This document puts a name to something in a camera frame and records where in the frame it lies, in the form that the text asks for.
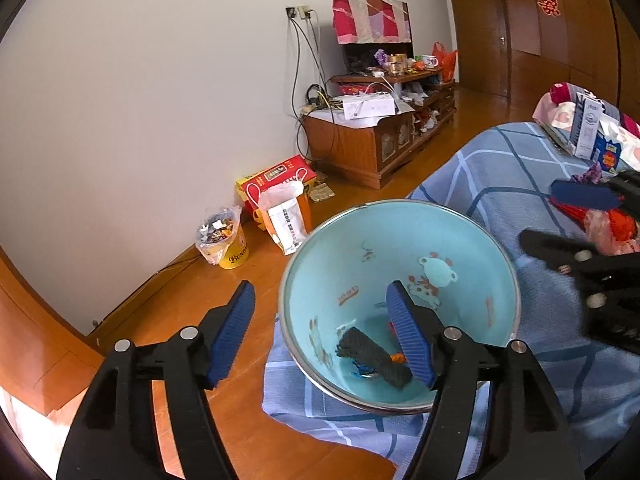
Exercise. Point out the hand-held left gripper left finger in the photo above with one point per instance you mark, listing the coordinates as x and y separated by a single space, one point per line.
232 332

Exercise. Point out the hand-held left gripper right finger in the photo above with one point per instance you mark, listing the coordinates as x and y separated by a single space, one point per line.
407 335

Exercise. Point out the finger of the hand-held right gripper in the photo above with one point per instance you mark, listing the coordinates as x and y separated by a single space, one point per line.
600 275
580 194

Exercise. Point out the translucent orange plastic wrapper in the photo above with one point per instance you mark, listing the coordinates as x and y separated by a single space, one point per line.
597 232

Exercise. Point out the dark grey sock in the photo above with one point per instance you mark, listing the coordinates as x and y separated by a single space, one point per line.
365 355

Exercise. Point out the red mesh bag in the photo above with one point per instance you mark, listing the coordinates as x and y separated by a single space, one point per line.
622 222

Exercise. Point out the small colourful wrapper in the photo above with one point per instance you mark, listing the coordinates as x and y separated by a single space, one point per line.
361 370

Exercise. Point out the light blue enamel basin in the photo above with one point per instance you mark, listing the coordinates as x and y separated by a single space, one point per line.
350 260

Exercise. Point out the crumpled purple wrapper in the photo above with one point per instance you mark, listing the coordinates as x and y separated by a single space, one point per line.
592 174

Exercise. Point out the blue and white carton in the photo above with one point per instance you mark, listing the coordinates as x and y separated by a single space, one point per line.
607 155

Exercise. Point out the clear wrapper with dark print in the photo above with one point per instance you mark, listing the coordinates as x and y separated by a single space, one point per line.
555 140

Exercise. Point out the white milk carton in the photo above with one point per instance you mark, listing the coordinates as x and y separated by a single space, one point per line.
585 120

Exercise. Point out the yellow plastic bucket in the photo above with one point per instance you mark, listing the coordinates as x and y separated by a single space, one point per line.
235 256

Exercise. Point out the blue plaid bedsheet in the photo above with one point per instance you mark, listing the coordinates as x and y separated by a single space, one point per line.
500 195

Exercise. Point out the pink floral quilt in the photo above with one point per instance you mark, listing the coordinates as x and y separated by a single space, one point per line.
555 115

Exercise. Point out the red blanket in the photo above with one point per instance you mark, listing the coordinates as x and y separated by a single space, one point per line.
562 92

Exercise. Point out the clear bag of wrappers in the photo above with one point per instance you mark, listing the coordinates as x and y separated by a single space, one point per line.
215 230

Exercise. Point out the orange paper bag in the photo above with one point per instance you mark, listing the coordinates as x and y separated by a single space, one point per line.
287 225

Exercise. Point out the red and yellow gift box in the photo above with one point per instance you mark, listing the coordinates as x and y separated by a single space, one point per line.
280 175

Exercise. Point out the small olive packet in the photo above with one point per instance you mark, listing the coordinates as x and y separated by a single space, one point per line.
322 192

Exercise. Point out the wooden wardrobe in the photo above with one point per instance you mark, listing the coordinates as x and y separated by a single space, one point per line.
565 20

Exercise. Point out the wooden door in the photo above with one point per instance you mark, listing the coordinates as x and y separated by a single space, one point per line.
480 35

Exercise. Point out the orange plastic bag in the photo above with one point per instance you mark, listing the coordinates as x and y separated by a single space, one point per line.
445 62

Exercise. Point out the red paper decoration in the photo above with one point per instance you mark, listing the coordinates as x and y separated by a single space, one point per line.
548 4

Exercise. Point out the wooden TV cabinet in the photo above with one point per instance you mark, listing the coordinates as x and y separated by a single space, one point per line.
350 150

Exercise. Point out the white patterned mug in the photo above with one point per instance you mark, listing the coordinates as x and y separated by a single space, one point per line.
429 61

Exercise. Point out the glass jar with gold lid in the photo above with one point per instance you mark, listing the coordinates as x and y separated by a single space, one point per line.
397 66

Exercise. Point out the white flat box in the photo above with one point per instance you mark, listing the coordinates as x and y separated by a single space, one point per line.
365 107

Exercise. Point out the purple artificial flowers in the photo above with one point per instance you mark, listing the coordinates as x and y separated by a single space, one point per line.
381 56

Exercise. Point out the black television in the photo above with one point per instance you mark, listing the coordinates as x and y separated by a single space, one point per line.
357 57

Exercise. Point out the red pink patchwork cloth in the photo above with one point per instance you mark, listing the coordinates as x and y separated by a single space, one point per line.
370 17

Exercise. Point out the white wall socket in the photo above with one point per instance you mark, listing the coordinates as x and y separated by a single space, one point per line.
302 11

